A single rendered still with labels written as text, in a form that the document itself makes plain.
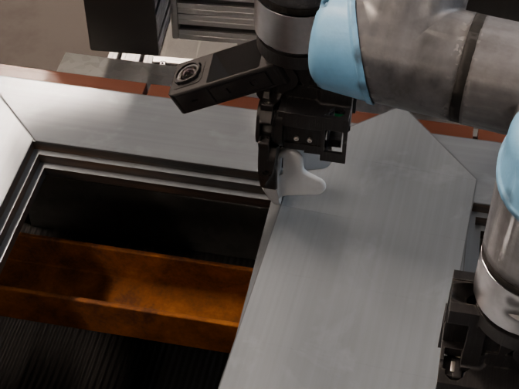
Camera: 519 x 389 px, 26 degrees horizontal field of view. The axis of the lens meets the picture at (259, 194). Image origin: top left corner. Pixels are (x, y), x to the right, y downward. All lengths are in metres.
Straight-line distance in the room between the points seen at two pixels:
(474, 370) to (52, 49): 1.95
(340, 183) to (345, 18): 0.38
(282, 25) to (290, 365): 0.29
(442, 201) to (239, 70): 0.26
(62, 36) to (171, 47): 0.46
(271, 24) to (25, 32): 1.82
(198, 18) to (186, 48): 0.76
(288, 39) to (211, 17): 0.61
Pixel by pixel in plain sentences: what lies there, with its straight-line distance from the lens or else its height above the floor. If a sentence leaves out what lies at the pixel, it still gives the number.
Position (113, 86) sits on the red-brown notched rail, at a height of 0.83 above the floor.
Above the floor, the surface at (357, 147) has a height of 0.85.
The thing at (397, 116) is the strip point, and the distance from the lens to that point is 1.18.
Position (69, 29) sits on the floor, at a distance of 2.69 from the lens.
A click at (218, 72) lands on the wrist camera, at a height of 1.01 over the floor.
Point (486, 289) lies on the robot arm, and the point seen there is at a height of 1.08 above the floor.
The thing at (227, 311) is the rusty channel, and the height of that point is 0.68.
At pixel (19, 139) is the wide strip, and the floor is 0.85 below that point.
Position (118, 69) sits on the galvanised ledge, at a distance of 1.51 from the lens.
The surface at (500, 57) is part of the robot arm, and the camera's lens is 0.74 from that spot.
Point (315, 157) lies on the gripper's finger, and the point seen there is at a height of 0.89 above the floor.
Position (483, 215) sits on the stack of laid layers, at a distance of 1.12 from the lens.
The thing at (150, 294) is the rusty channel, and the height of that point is 0.68.
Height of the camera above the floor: 1.65
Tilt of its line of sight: 47 degrees down
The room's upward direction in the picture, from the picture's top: straight up
